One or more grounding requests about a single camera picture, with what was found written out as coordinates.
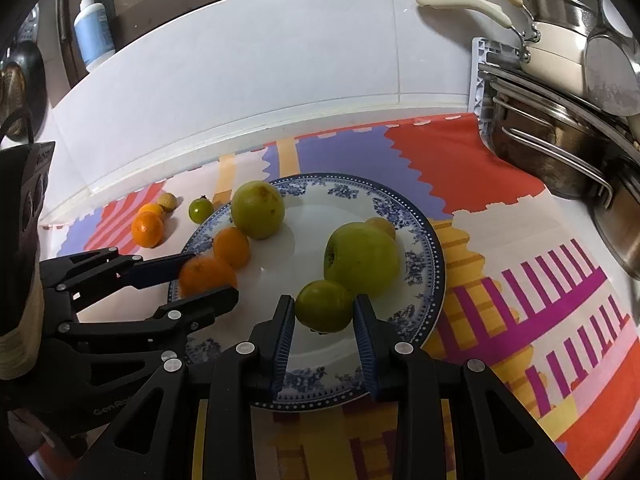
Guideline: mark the steel pot with lid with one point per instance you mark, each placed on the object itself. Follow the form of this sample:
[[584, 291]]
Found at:
[[565, 2]]

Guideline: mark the small pale yellow fruit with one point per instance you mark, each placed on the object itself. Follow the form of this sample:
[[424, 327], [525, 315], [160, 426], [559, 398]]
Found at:
[[167, 201]]

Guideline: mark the black frying pan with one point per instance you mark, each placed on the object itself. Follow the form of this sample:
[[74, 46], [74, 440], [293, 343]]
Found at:
[[25, 90]]

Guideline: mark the green apple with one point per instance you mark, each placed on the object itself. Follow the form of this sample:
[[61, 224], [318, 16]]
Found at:
[[362, 260]]

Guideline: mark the small green tangerine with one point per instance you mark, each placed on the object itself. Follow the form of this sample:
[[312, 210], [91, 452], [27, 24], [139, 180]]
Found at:
[[200, 209]]

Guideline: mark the blue pump soap bottle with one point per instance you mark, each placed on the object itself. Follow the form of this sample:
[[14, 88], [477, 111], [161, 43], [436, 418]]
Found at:
[[92, 35]]

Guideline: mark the metal skimmer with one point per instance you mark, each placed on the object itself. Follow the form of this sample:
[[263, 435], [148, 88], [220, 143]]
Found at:
[[612, 75]]

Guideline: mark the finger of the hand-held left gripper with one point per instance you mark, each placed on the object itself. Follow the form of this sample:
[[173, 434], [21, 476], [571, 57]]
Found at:
[[155, 270], [200, 310]]

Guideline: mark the spotted yellow-green apple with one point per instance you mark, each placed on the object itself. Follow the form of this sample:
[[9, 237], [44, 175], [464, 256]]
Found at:
[[257, 208]]

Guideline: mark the round perforated metal steamer plate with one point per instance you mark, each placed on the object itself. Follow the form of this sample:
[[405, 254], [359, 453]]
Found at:
[[31, 22]]

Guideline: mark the blue patterned white plate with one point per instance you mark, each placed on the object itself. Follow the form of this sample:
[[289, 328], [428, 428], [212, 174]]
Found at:
[[305, 240]]

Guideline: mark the yellow-brown round fruit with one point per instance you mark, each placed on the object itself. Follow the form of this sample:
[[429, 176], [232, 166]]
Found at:
[[384, 225]]

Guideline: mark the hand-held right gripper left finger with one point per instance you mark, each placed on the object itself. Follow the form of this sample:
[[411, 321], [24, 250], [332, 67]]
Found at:
[[285, 340]]

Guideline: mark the dark green tangerine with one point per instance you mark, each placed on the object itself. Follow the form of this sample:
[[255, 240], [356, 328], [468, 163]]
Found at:
[[325, 306]]

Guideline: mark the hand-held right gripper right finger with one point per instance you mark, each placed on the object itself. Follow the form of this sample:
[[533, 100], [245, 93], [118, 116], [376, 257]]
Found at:
[[364, 345]]

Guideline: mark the colourful printed mat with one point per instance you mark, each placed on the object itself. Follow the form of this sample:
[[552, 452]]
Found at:
[[500, 200]]

